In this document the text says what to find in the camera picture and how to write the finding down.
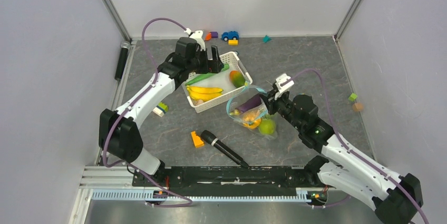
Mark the orange toy bell pepper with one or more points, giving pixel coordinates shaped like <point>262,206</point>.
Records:
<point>251,119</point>

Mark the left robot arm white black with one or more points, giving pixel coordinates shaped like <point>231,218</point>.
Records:
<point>119,133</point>

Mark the orange wedge block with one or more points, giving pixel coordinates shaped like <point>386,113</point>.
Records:
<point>197,141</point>

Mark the purple toy eggplant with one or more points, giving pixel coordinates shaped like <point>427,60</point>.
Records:
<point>253,102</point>

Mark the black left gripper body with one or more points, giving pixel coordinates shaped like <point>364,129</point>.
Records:
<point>199,64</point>

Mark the clear zip top bag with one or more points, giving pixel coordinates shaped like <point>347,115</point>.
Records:
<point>249,91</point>

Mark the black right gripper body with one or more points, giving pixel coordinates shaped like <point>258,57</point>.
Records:
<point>282,105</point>

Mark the yellow toy banana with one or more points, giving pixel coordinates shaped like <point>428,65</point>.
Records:
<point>204,93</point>

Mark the black microphone on table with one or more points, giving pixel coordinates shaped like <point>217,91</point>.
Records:
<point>214,141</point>

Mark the blue toy car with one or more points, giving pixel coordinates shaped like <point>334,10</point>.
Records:
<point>231,35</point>

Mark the red green toy mango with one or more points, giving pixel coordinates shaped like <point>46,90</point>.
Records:
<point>237,79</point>

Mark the small beige garlic toy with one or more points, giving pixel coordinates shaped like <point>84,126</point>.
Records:
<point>199,102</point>

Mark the green toy pear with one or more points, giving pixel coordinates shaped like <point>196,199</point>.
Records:
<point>267,127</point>

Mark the yellow lego brick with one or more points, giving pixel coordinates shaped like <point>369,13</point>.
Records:
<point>233,42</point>

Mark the green toy cucumber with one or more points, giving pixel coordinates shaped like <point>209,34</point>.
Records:
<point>200,77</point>

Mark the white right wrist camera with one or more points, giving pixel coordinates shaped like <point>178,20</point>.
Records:
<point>282,84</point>

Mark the tan wooden cube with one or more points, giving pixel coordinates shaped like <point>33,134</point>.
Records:
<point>358,107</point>

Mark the white plastic basket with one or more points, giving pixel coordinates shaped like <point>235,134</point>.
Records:
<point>221,80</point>

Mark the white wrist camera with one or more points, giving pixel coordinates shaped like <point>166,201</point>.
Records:
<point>197,36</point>
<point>282,84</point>

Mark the lime green cube block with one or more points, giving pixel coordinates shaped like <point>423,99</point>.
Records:
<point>353,97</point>

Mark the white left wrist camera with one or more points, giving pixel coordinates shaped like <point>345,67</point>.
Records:
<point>197,36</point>

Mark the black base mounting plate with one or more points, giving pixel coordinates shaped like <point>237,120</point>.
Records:
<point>235,181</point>

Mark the green white lego stack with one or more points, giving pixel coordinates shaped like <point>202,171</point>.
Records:
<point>161,109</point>

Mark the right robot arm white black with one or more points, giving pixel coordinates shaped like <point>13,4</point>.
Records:
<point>393,198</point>

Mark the black microphone on rail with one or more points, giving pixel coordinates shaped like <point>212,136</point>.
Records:
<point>122,60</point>

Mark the teal triangular block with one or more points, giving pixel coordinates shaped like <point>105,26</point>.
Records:
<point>266,39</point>

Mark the purple small block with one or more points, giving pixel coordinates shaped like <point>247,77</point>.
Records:
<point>214,34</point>

